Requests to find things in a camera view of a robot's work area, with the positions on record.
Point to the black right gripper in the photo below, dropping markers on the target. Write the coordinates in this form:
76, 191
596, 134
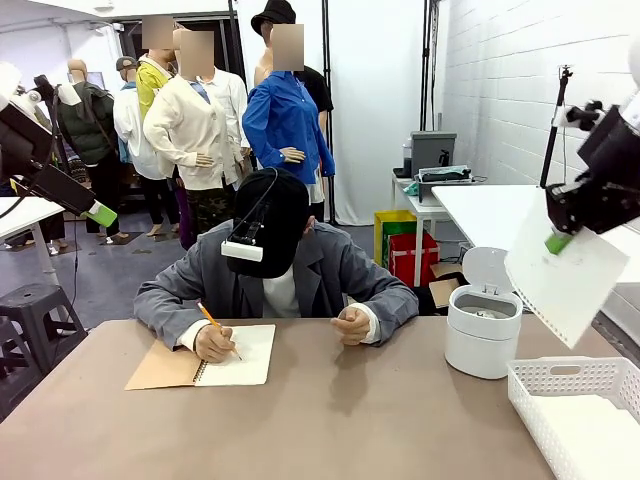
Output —
617, 165

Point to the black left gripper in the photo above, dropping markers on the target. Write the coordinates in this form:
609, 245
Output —
25, 140

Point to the white paper sheet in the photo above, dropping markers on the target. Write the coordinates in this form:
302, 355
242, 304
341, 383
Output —
575, 290

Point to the yellow pencil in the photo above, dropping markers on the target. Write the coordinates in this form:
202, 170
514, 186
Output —
206, 312

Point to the spiral notebook brown cover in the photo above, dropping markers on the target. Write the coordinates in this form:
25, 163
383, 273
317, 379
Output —
160, 367

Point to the person's left forearm grey sleeve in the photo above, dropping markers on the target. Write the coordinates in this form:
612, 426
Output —
395, 310

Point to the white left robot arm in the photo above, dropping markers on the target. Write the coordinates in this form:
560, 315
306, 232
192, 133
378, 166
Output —
7, 80

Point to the person's right forearm grey sleeve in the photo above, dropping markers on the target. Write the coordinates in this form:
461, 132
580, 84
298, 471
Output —
165, 315

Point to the person's right hand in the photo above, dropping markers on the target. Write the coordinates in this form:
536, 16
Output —
215, 345

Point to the person's left hand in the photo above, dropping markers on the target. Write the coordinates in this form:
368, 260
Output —
354, 325

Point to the dark green jacket mannequin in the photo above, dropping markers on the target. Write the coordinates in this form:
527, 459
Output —
85, 135

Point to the grey cap white shirt mannequin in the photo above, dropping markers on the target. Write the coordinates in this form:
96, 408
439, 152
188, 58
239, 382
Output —
130, 125

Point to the black plastic stool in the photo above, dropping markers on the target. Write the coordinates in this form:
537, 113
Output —
30, 297
10, 360

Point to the cream cardigan mannequin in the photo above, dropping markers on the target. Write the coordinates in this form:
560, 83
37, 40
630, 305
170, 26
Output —
185, 125

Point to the yellow shirt mannequin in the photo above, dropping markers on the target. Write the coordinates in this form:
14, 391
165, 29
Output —
150, 82

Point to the grey tray with teal items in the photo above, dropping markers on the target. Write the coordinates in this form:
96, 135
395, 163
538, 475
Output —
440, 175

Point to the small white table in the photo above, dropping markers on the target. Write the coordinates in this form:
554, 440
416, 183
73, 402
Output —
425, 210

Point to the grey box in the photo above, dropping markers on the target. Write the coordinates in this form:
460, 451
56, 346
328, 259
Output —
432, 150

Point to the brown cardboard box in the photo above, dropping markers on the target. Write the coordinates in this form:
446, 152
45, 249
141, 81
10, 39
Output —
442, 292

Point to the teal cloth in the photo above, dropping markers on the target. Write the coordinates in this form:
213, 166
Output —
411, 189

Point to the white lidded trash bin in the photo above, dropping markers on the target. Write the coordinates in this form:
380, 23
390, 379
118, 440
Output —
480, 345

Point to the green bag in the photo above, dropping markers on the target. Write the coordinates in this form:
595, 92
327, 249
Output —
400, 227

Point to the yellow bag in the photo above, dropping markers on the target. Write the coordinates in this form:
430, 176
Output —
395, 216

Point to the white shirt beige trousers mannequin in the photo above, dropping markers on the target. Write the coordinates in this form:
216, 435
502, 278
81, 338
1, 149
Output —
235, 105

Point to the white perforated plastic basket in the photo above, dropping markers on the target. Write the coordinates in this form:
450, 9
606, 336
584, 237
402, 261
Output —
530, 415

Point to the black stand pole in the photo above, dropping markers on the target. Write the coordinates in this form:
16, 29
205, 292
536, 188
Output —
430, 50
327, 50
232, 30

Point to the black cap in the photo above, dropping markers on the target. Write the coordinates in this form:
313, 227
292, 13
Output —
280, 215

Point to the blue shirt mannequin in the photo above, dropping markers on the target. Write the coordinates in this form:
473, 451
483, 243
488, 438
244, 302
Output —
280, 115

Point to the white undershirt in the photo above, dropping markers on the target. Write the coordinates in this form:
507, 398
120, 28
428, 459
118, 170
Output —
280, 297

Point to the person in grey jacket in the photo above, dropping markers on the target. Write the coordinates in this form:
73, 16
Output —
330, 265

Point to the black hat mannequin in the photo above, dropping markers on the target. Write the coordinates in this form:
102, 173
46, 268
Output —
272, 12

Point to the black clamp-mounted camera pole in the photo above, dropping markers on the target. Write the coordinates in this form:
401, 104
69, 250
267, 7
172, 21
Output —
552, 135

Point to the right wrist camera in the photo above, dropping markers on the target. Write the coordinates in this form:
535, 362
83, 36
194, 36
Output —
567, 117

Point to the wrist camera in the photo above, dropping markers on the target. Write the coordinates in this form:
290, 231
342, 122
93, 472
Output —
567, 117
70, 95

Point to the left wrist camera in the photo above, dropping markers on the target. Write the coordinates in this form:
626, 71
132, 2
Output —
70, 95

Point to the head-mounted camera white box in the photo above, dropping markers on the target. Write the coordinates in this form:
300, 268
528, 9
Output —
242, 251

